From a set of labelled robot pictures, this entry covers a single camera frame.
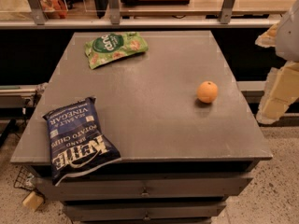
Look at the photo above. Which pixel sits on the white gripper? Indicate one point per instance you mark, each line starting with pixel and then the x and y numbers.
pixel 288 37

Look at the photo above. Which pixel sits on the orange fruit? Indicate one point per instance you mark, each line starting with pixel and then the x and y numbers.
pixel 207 92

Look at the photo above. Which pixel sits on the green rice chip bag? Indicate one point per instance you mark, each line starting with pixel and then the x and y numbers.
pixel 112 47

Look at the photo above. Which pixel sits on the blue Kettle potato chip bag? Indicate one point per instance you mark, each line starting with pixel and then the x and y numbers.
pixel 77 144

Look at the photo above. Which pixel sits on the orange patterned bag on shelf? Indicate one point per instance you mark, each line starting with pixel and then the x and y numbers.
pixel 54 6

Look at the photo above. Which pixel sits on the grey drawer cabinet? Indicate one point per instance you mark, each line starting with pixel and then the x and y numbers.
pixel 149 110

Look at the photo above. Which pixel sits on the lower grey drawer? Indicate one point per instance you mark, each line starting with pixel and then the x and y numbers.
pixel 143 211

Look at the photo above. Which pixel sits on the grey drawer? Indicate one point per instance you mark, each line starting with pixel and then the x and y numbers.
pixel 121 187
pixel 143 211

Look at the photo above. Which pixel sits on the upper grey drawer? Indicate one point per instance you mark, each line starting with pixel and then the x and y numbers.
pixel 121 187

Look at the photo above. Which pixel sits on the small cream block on floor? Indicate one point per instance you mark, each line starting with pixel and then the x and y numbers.
pixel 33 200

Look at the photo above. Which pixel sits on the metal shelf rail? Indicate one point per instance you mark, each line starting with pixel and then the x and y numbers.
pixel 17 14

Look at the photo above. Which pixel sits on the black wire basket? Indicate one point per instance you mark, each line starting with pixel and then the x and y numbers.
pixel 24 180

